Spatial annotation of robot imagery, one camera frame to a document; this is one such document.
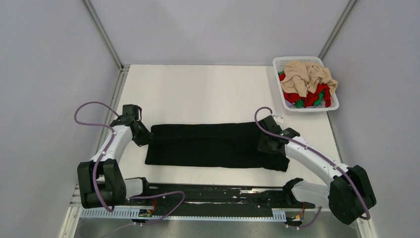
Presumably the beige t-shirt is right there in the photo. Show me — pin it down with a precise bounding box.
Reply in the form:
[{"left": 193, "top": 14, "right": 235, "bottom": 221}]
[{"left": 280, "top": 60, "right": 338, "bottom": 97}]

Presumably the red t-shirt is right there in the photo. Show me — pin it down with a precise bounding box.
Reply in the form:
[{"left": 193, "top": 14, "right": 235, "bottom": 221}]
[{"left": 278, "top": 71, "right": 334, "bottom": 109}]

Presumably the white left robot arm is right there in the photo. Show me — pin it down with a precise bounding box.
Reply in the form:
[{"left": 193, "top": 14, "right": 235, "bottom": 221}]
[{"left": 77, "top": 104, "right": 152, "bottom": 212}]

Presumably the green t-shirt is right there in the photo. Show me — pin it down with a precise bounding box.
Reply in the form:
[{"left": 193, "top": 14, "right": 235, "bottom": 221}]
[{"left": 283, "top": 84, "right": 325, "bottom": 109}]

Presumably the black t-shirt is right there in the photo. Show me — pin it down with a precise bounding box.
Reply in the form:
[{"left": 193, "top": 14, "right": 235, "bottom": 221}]
[{"left": 145, "top": 122, "right": 290, "bottom": 172}]

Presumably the white slotted cable duct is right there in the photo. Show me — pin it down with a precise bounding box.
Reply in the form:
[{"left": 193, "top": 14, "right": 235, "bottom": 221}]
[{"left": 79, "top": 206, "right": 287, "bottom": 222}]

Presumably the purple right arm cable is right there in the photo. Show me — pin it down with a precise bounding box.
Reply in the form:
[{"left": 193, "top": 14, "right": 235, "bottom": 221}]
[{"left": 254, "top": 106, "right": 371, "bottom": 221}]

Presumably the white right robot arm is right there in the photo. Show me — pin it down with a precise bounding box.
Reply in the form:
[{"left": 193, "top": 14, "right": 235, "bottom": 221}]
[{"left": 256, "top": 116, "right": 377, "bottom": 225}]

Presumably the aluminium frame rail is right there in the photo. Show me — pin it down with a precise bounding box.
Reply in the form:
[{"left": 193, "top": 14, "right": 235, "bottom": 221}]
[{"left": 81, "top": 0, "right": 130, "bottom": 78}]

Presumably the white plastic laundry basket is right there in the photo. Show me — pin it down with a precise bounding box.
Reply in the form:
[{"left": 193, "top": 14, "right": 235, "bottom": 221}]
[{"left": 273, "top": 56, "right": 339, "bottom": 113}]

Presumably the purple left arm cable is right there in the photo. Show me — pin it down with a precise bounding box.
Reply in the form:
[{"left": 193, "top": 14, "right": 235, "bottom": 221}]
[{"left": 73, "top": 101, "right": 186, "bottom": 227}]

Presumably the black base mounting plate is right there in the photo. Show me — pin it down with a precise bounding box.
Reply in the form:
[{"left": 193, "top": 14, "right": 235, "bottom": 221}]
[{"left": 125, "top": 183, "right": 315, "bottom": 216}]

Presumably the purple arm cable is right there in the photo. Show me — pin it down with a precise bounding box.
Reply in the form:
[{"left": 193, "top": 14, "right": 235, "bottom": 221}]
[
  {"left": 254, "top": 106, "right": 371, "bottom": 221},
  {"left": 73, "top": 101, "right": 186, "bottom": 227}
]

